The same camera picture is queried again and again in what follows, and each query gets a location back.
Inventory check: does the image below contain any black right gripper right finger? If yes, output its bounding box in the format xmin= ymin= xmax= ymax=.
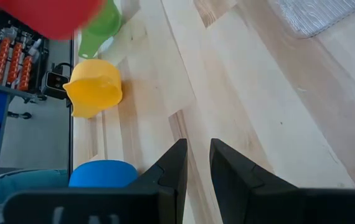
xmin=210 ymin=139 xmax=355 ymax=224

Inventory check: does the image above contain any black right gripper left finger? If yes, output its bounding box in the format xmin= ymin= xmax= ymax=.
xmin=2 ymin=139 xmax=188 ymax=224

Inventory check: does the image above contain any blue measuring cup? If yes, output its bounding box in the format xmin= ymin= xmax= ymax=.
xmin=68 ymin=159 xmax=139 ymax=188

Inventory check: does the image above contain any green measuring cup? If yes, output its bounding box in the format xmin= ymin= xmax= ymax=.
xmin=78 ymin=0 xmax=123 ymax=59

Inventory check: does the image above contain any red measuring cup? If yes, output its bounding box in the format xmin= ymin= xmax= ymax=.
xmin=0 ymin=0 xmax=105 ymax=40

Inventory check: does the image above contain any person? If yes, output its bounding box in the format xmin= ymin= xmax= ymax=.
xmin=0 ymin=169 xmax=70 ymax=224

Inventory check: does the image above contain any black caster foot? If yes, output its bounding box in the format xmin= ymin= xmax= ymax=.
xmin=7 ymin=111 xmax=32 ymax=120

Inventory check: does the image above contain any clear plastic bin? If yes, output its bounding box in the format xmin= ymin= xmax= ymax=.
xmin=267 ymin=0 xmax=355 ymax=39

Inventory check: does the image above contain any rack of orange parts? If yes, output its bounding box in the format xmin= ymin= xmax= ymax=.
xmin=0 ymin=12 xmax=49 ymax=94

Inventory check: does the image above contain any black aluminium table frame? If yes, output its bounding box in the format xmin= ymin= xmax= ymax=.
xmin=67 ymin=39 xmax=75 ymax=179

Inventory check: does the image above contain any black box camera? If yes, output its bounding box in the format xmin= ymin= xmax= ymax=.
xmin=40 ymin=70 xmax=71 ymax=100

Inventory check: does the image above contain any black camera cable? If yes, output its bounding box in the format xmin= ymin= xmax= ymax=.
xmin=52 ymin=62 xmax=73 ymax=74

